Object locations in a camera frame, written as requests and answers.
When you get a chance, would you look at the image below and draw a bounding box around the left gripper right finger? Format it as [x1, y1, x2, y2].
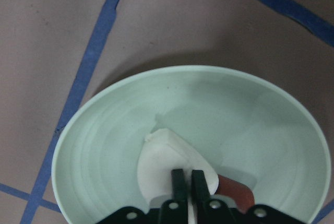
[191, 170, 210, 203]

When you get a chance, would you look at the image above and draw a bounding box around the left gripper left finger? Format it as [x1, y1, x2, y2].
[171, 169, 188, 202]

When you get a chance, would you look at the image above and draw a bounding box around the white steamed bun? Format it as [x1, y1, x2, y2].
[137, 128, 219, 208]

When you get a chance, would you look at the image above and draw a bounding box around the brown bun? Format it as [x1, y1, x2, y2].
[216, 175, 255, 213]

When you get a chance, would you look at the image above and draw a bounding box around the light green plate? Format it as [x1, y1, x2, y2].
[52, 65, 331, 223]

